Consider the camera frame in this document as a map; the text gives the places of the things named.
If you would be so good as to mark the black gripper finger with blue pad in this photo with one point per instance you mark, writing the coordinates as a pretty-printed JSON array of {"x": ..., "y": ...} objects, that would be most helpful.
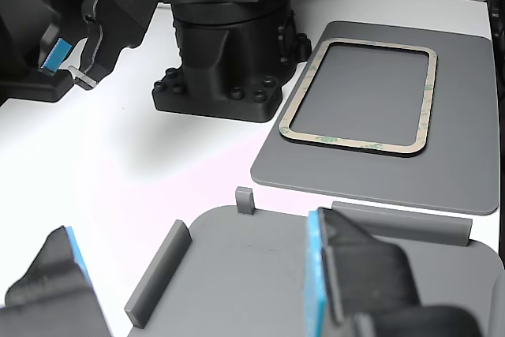
[{"x": 59, "y": 53}]

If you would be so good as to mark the flat dark grey tray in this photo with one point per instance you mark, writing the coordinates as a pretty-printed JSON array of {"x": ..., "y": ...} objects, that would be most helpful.
[{"x": 355, "y": 179}]

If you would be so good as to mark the black enclosure frame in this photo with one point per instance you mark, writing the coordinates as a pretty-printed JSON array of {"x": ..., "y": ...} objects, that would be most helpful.
[{"x": 498, "y": 17}]

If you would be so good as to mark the black six-joint robot arm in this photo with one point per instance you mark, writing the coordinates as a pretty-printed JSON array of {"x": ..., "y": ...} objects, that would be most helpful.
[{"x": 221, "y": 57}]

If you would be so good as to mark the tan rectangular adhesive frame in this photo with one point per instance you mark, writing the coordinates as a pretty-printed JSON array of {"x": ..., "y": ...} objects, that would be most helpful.
[{"x": 428, "y": 96}]

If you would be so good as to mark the tall black bracket foot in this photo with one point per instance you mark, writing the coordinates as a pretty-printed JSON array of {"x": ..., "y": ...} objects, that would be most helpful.
[{"x": 39, "y": 90}]

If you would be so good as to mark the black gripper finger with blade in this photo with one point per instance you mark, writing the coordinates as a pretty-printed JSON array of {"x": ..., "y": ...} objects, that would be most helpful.
[{"x": 106, "y": 37}]

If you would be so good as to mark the static gripper finger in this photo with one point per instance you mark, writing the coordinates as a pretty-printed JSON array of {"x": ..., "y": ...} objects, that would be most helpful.
[
  {"x": 47, "y": 293},
  {"x": 363, "y": 285}
]

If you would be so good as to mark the grey holder with ridges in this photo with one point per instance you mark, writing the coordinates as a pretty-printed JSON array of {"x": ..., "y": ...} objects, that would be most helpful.
[{"x": 244, "y": 274}]

